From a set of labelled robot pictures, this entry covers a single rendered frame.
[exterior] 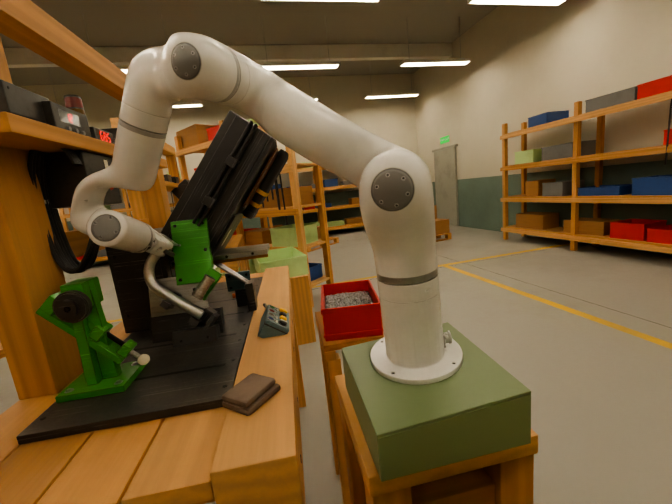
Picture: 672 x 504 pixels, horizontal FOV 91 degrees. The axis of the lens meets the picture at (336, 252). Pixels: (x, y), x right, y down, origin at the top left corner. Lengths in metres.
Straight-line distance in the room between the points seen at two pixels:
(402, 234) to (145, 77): 0.57
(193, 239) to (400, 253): 0.77
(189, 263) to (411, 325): 0.77
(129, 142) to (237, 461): 0.64
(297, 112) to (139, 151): 0.36
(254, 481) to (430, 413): 0.31
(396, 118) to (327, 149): 10.66
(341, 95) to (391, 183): 10.35
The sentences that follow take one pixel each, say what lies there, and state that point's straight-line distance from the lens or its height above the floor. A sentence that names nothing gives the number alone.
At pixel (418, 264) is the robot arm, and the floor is 1.17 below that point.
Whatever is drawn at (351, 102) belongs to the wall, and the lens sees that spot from 10.87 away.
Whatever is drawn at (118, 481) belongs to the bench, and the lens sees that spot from 0.76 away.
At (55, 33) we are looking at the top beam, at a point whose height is 1.89.
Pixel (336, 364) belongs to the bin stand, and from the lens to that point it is 1.21.
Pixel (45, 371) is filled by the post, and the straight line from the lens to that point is 1.15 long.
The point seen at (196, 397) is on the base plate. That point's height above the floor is 0.90.
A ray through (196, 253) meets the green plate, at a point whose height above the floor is 1.16.
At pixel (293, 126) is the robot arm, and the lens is 0.62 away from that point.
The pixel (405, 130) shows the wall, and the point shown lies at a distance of 11.32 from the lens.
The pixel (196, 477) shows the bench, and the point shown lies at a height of 0.88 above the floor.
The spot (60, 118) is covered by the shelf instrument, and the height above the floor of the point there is 1.58.
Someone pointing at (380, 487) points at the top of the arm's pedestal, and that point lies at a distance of 0.68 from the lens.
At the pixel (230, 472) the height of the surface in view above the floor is 0.89.
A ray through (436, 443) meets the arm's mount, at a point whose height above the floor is 0.90.
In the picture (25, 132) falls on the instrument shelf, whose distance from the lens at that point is 0.99.
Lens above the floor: 1.32
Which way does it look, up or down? 11 degrees down
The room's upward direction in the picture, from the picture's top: 6 degrees counter-clockwise
